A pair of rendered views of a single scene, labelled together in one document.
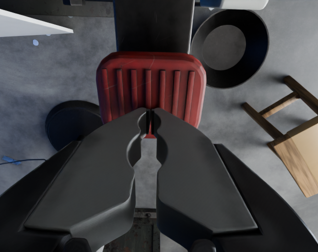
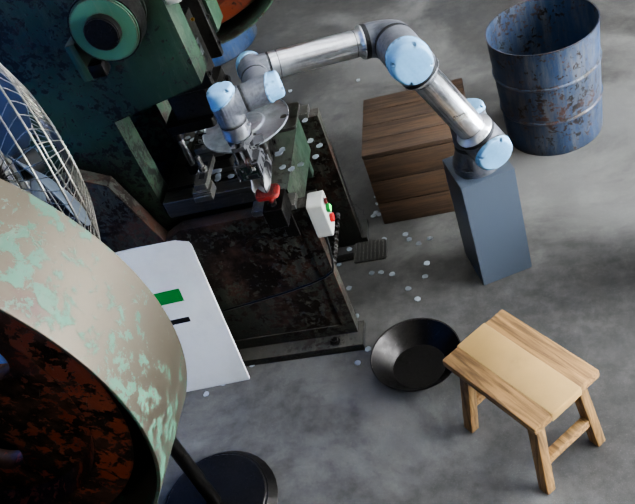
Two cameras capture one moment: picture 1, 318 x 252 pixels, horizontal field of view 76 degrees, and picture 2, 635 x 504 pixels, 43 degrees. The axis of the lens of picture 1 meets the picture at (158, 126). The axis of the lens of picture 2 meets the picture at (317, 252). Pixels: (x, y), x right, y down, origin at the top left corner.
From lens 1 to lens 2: 2.29 m
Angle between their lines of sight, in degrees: 80
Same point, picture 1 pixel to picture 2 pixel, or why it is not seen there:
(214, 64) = (410, 382)
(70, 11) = (252, 356)
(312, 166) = (506, 375)
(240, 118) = (471, 446)
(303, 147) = (477, 353)
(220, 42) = (413, 361)
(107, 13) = (288, 351)
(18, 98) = not seen: hidden behind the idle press
